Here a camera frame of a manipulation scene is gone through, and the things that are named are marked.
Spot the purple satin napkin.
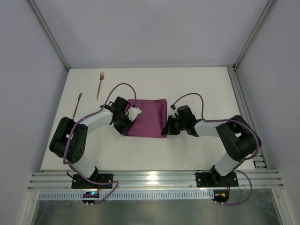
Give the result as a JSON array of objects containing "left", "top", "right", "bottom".
[{"left": 134, "top": 99, "right": 167, "bottom": 138}]

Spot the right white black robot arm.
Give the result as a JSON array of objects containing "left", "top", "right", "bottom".
[{"left": 161, "top": 105, "right": 262, "bottom": 187}]

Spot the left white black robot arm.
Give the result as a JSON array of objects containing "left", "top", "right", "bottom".
[{"left": 49, "top": 97, "right": 142, "bottom": 184}]

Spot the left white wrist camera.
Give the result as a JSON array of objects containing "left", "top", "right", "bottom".
[{"left": 127, "top": 107, "right": 142, "bottom": 120}]

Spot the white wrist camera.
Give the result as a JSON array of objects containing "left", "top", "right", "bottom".
[
  {"left": 127, "top": 107, "right": 142, "bottom": 120},
  {"left": 170, "top": 105, "right": 179, "bottom": 118}
]

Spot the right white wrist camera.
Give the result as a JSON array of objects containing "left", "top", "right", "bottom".
[{"left": 170, "top": 105, "right": 179, "bottom": 118}]

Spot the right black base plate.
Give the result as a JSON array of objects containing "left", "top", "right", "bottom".
[{"left": 195, "top": 170, "right": 239, "bottom": 188}]

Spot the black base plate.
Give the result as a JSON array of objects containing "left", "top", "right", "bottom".
[
  {"left": 195, "top": 170, "right": 239, "bottom": 188},
  {"left": 71, "top": 173, "right": 113, "bottom": 189}
]

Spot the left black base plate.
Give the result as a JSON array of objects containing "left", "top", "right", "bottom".
[{"left": 71, "top": 173, "right": 113, "bottom": 189}]

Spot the right side aluminium rail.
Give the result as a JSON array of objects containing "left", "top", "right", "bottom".
[{"left": 227, "top": 65, "right": 269, "bottom": 170}]

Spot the aluminium rail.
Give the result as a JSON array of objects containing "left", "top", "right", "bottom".
[
  {"left": 227, "top": 65, "right": 269, "bottom": 170},
  {"left": 28, "top": 169, "right": 284, "bottom": 191}
]

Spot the front aluminium rail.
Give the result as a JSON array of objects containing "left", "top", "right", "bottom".
[{"left": 28, "top": 169, "right": 284, "bottom": 191}]

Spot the grey slotted cable duct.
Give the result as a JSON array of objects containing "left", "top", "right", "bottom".
[{"left": 38, "top": 189, "right": 214, "bottom": 201}]

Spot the right corner aluminium post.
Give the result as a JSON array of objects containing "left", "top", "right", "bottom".
[{"left": 233, "top": 0, "right": 278, "bottom": 70}]

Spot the corner aluminium post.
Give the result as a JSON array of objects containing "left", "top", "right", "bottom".
[
  {"left": 26, "top": 0, "right": 70, "bottom": 71},
  {"left": 233, "top": 0, "right": 278, "bottom": 70}
]

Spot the left corner aluminium post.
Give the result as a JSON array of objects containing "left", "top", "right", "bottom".
[{"left": 26, "top": 0, "right": 70, "bottom": 71}]

